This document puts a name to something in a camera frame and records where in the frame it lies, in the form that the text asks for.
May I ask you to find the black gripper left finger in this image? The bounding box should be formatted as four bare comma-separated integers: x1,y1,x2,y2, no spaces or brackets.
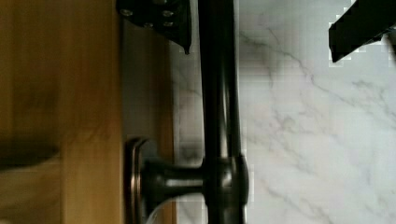
116,0,192,54

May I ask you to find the bamboo drawer organizer box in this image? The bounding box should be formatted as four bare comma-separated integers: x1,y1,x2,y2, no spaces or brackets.
1,0,126,224

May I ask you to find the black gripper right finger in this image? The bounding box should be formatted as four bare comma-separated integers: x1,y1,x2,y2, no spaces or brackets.
329,0,396,63

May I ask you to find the dark bronze drawer handle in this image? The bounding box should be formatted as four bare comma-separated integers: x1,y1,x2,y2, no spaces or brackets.
123,0,248,224

